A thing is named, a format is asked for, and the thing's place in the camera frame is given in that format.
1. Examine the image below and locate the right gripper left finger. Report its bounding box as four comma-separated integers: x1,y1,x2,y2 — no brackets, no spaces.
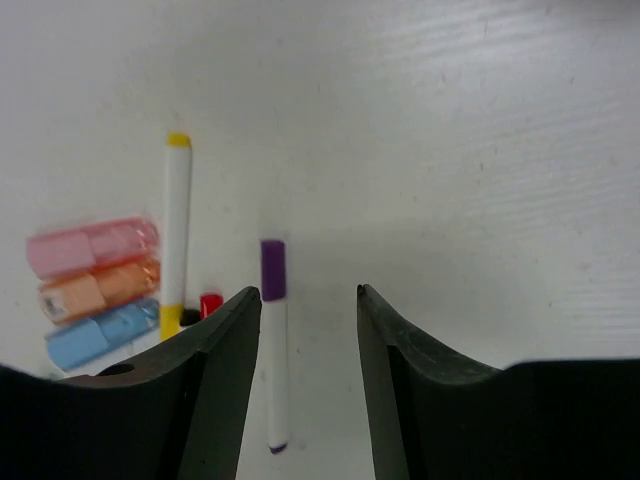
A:
1,287,261,479

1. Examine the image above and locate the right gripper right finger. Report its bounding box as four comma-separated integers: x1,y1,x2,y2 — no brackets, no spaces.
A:
357,285,639,479

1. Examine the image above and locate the red capped marker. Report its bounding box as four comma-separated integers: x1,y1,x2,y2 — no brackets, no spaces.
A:
200,293,224,320

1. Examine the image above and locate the purple capped marker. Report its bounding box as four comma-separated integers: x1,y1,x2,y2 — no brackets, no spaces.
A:
260,239,290,455

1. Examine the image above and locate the black capped marker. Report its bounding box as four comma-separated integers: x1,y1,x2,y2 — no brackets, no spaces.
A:
180,309,201,328

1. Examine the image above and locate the blue highlighter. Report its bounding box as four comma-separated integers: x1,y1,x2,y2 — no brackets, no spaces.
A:
46,297,159,372

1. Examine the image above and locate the orange highlighter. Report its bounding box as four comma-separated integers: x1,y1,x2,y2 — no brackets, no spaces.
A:
38,257,161,326

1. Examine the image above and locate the pink highlighter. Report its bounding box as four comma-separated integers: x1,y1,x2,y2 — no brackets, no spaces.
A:
26,217,159,280

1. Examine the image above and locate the yellow capped marker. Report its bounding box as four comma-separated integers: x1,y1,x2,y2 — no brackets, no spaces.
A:
159,132,192,341

